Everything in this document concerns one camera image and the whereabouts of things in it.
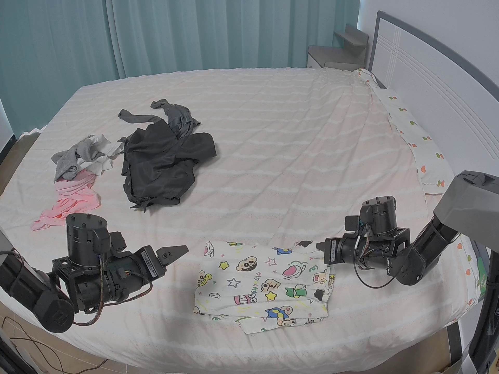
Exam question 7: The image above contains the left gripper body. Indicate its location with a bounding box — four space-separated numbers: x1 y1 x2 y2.
111 245 167 301

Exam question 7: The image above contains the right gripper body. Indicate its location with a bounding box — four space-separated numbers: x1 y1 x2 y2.
324 236 359 267

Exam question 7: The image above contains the white printed pyjama top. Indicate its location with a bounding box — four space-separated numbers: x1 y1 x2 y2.
194 240 336 335

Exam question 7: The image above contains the pink garment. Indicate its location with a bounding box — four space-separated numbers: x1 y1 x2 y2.
31 170 103 233

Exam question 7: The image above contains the black shirt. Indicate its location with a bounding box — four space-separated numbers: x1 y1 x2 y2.
122 125 217 212

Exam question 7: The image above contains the bed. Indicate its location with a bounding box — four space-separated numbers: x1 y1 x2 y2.
0 10 499 374

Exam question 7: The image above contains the grey and white garment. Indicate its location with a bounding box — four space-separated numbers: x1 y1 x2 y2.
51 134 124 182

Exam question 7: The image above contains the dark grey garment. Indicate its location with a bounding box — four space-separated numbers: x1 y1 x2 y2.
118 100 201 141

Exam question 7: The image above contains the grey bedside table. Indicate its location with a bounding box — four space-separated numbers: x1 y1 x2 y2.
307 24 369 69

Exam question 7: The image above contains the blue-green curtain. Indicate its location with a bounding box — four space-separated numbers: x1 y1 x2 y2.
0 0 121 139
103 0 361 81

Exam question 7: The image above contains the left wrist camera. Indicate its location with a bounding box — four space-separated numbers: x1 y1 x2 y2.
107 231 127 253

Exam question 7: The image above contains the thin black cable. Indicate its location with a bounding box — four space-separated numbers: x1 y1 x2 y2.
0 316 110 374

